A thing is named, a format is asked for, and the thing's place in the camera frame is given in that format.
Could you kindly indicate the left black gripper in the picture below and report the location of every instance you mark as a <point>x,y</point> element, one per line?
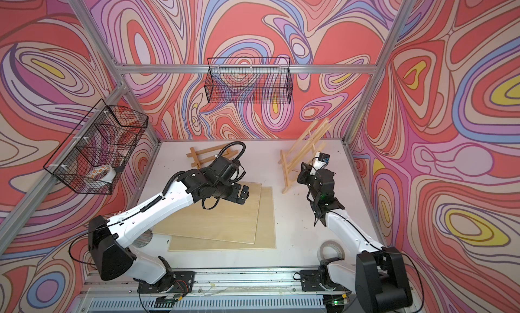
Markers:
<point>236,196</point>

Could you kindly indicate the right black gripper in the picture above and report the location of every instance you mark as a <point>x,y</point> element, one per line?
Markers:
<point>305,173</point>

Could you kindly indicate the plywood board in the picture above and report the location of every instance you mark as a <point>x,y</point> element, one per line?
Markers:
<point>229,222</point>
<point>265,233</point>

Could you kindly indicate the wooden easel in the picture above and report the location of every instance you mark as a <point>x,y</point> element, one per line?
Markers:
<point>303,150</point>
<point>203,157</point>

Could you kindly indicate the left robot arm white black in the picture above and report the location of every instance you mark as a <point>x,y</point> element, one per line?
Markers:
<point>110,240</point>

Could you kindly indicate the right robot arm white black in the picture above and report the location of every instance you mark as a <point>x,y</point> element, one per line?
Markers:
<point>379,278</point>

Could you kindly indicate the clear tape roll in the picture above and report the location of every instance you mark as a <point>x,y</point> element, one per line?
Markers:
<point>330,250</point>

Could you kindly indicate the silver cup of pencils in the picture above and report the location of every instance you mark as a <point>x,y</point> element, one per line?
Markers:
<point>143,239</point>

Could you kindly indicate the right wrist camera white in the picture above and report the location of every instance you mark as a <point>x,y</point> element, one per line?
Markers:
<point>319,161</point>

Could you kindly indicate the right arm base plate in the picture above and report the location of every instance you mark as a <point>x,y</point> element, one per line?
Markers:
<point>317,280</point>

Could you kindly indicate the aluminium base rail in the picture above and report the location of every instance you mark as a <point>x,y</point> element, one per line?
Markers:
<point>217,290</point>

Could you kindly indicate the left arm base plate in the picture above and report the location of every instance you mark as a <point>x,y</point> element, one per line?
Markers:
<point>176,282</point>

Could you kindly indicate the back black wire basket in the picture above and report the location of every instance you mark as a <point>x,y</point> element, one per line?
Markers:
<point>249,80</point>

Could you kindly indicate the black wire basket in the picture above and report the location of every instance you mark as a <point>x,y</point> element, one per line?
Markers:
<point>108,135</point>
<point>249,80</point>

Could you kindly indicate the left black wire basket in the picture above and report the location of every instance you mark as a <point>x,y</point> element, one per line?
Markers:
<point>108,135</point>

